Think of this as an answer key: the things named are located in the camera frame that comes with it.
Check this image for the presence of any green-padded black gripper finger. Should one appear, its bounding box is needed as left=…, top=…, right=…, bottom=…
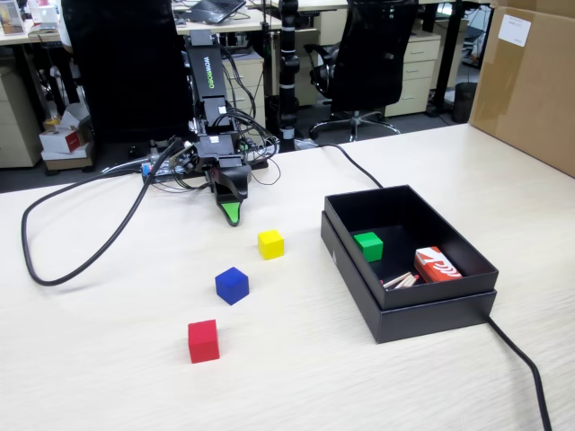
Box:
left=213, top=181, right=244, bottom=228

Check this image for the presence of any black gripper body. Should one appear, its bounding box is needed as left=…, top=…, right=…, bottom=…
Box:
left=193, top=136, right=246, bottom=171

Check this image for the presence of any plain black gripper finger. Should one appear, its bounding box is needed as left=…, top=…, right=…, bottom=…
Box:
left=214, top=163, right=252, bottom=201

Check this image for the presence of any green cube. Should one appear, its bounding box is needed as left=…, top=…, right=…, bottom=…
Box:
left=353, top=231, right=385, bottom=263

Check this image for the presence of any yellow cube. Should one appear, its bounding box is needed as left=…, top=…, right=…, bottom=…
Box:
left=257, top=229, right=286, bottom=261

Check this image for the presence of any blue cube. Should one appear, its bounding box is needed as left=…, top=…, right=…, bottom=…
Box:
left=214, top=266, right=251, bottom=307

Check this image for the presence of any red cube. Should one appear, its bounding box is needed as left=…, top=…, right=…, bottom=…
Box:
left=187, top=319, right=221, bottom=365

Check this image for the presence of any controller board with strip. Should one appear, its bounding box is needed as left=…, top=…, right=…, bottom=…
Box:
left=141, top=154, right=270, bottom=186

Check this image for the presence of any beige drawer cabinet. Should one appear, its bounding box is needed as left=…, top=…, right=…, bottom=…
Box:
left=222, top=48, right=266, bottom=131
left=384, top=33, right=442, bottom=119
left=0, top=57, right=44, bottom=170

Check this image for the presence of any black vertical pole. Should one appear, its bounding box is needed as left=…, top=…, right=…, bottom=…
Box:
left=277, top=0, right=301, bottom=152

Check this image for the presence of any black solid-back office chair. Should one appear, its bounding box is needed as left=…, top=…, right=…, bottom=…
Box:
left=60, top=0, right=194, bottom=156

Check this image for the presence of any beige office desk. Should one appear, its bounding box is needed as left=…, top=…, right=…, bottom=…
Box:
left=0, top=6, right=284, bottom=46

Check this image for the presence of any black laptop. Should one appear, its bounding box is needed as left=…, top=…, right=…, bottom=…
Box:
left=184, top=0, right=247, bottom=25

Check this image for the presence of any small white red box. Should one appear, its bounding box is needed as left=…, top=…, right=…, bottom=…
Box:
left=39, top=125, right=91, bottom=156

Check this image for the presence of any black mesh office chair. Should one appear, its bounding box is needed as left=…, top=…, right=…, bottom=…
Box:
left=303, top=0, right=419, bottom=143

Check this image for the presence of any black box tray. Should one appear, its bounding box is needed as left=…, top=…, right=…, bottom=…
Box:
left=323, top=183, right=500, bottom=311

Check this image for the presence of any orange matchbox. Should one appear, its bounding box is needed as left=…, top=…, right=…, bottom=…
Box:
left=413, top=246, right=464, bottom=285

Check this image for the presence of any black open box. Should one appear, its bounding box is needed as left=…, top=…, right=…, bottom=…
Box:
left=320, top=210, right=499, bottom=345

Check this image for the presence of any black trash bin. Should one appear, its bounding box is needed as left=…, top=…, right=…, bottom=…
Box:
left=452, top=82, right=478, bottom=124

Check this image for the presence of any framed picture card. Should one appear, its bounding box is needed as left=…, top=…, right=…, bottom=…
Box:
left=0, top=0, right=26, bottom=36

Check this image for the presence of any large cardboard box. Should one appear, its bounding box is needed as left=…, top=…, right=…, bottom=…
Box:
left=467, top=0, right=575, bottom=174

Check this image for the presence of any white shipping label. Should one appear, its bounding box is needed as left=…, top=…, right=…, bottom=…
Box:
left=499, top=13, right=532, bottom=47

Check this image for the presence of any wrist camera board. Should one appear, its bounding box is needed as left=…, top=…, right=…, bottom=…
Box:
left=168, top=143, right=199, bottom=176

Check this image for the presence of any thick black camera cable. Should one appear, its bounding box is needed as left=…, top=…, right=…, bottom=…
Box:
left=21, top=141, right=183, bottom=287

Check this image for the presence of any thick black table cable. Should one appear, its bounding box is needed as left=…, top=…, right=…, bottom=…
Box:
left=314, top=143, right=553, bottom=431

